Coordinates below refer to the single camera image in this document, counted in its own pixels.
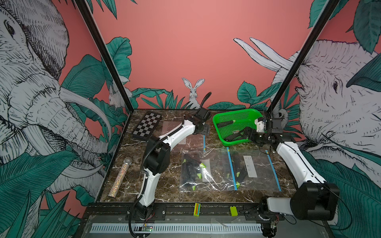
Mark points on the black white checkerboard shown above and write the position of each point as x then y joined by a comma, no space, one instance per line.
145,128

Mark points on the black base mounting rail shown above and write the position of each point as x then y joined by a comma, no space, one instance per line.
162,210

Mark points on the striped colour block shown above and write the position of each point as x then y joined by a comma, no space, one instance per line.
196,211

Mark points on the black frame post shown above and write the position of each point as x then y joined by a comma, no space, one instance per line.
106,57
320,23

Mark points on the clear zip bag blue zipper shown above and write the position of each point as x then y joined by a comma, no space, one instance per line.
261,173

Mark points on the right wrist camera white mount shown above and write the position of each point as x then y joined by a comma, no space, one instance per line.
260,124

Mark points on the eggplant in basket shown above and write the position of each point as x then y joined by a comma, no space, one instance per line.
224,124

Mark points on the green small block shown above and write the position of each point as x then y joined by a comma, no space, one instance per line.
233,211

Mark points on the white perforated rail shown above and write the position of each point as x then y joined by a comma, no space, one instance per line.
176,228

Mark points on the left black frame post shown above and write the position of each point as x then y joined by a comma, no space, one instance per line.
106,57

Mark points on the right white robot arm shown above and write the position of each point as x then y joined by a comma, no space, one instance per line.
315,198

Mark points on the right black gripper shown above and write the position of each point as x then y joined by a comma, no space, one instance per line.
248,130

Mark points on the green plastic basket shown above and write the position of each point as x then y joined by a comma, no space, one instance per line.
243,118

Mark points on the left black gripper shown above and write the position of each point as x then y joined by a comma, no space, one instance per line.
206,129

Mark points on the right black frame post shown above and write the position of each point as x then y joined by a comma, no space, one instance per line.
320,23

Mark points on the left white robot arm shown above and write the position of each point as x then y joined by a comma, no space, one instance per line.
156,157

